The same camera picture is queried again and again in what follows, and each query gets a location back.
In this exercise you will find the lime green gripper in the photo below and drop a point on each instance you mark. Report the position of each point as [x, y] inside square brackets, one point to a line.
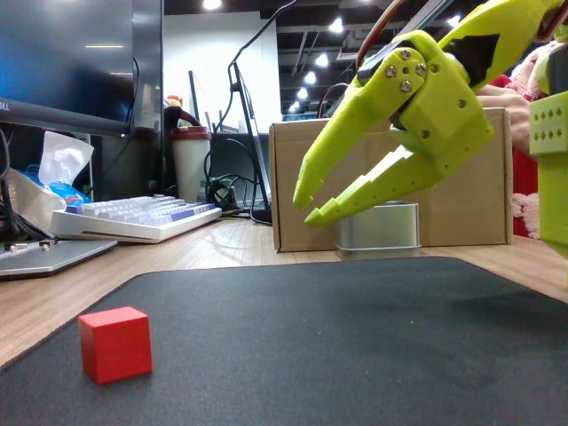
[444, 117]

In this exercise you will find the red cube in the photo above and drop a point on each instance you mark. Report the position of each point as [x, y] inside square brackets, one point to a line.
[117, 346]

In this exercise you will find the rectangular metal tin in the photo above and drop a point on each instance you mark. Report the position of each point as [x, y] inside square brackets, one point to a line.
[381, 235]

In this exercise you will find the person's hand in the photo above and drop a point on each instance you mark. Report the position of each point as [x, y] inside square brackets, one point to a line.
[517, 115]

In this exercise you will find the brown cardboard box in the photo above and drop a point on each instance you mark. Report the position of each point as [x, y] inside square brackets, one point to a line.
[293, 186]

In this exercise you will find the red fleece garment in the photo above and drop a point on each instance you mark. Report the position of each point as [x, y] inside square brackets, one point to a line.
[526, 177]

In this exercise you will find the white cup with red lid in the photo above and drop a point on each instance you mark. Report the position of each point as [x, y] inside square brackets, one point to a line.
[191, 164]

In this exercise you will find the black desk mat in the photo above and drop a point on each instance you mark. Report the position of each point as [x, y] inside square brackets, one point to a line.
[310, 346]

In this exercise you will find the orange plush toy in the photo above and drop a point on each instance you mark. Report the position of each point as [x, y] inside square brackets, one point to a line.
[175, 104]

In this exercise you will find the dark vertical panel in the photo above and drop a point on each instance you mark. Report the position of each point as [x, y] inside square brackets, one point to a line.
[148, 66]

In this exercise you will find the white and purple keyboard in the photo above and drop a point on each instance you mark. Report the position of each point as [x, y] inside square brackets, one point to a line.
[133, 217]

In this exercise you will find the blue tissue pack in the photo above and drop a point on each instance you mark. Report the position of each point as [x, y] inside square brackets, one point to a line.
[62, 164]

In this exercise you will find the black computer monitor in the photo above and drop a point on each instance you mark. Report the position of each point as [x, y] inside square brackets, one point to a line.
[57, 57]

